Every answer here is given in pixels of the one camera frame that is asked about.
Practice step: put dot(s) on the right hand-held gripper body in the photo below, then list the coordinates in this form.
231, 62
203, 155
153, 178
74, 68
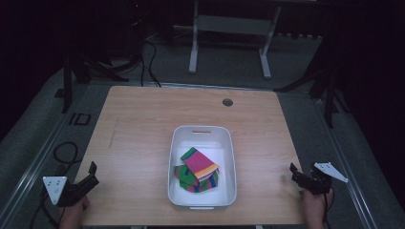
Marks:
321, 179

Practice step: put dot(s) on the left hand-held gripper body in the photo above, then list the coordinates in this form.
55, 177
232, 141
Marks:
68, 191

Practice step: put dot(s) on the white plastic basket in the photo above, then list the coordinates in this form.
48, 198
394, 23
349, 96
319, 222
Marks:
223, 197

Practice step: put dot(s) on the pink sock with yellow band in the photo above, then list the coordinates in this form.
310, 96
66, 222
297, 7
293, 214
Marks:
199, 163

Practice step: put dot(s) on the green striped sock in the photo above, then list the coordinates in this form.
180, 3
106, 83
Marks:
187, 183

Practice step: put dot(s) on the person's left hand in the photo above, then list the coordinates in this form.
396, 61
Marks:
75, 210

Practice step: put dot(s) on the person's right hand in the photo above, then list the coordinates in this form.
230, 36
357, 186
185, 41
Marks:
315, 203

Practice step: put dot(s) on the black tripod stand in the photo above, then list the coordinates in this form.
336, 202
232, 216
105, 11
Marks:
329, 95
68, 82

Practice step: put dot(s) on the grey table grommet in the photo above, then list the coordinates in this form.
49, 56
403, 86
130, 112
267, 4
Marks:
227, 102

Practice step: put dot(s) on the metal floor rail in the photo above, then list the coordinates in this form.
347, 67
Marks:
31, 171
347, 178

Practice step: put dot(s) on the white metal desk frame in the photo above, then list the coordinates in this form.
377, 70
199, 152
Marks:
229, 24

